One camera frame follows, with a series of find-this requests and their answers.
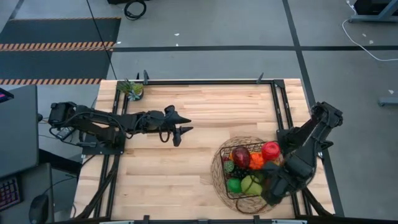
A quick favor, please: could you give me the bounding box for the red apple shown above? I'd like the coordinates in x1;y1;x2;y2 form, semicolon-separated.
261;141;282;162

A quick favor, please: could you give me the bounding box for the grey computer monitor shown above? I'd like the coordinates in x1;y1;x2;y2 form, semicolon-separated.
0;84;40;179

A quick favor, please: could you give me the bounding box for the black hazard-striped floor mat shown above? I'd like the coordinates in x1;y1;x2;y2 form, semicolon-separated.
0;17;122;85

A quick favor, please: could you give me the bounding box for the grey desk leg frame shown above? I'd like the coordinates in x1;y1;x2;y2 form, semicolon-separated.
348;0;398;24

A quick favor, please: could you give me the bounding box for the black computer mouse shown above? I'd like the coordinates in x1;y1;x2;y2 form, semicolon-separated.
29;194;50;224

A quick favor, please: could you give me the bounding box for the black wire basket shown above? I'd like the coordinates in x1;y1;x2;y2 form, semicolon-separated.
219;141;295;200

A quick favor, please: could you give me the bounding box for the green pear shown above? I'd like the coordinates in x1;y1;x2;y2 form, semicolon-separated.
241;175;263;196

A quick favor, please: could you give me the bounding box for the black cabinet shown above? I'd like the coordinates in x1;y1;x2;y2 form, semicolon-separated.
354;0;398;16

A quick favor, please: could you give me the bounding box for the bright green oval fruit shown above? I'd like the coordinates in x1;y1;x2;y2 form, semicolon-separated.
226;178;243;194

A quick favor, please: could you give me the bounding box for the coiled black cable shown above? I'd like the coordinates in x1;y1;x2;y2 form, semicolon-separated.
123;0;147;21

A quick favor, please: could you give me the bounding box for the thin black cable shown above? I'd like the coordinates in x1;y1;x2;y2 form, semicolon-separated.
85;0;118;80

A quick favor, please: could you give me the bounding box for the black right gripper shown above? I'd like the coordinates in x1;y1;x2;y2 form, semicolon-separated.
260;161;295;207

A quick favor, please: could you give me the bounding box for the dark grey desk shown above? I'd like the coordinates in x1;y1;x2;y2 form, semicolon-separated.
0;162;54;224

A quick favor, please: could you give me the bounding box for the white floor cable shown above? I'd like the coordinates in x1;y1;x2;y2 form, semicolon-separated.
341;0;398;62

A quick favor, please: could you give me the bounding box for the grey furniture foot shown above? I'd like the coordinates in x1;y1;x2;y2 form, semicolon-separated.
378;96;398;107

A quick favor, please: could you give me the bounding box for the bumpy orange pumpkin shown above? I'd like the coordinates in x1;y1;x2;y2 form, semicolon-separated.
248;152;265;170

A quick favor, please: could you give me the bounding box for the small lit screen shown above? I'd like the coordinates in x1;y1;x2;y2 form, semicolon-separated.
0;88;15;104

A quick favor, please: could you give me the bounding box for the round woven placemat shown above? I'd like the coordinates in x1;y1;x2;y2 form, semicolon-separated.
210;136;299;215

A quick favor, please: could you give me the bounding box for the large dark red fruit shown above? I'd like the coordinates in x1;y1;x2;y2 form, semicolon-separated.
231;146;251;169

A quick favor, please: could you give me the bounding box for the potted succulent plant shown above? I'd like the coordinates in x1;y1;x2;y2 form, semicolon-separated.
116;78;146;102

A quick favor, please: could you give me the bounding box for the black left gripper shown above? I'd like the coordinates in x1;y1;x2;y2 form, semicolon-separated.
145;105;195;148

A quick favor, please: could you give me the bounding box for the backlit keyboard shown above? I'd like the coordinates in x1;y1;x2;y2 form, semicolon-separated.
0;175;22;212

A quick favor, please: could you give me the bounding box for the black power adapter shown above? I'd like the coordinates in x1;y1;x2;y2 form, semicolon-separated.
55;126;75;141

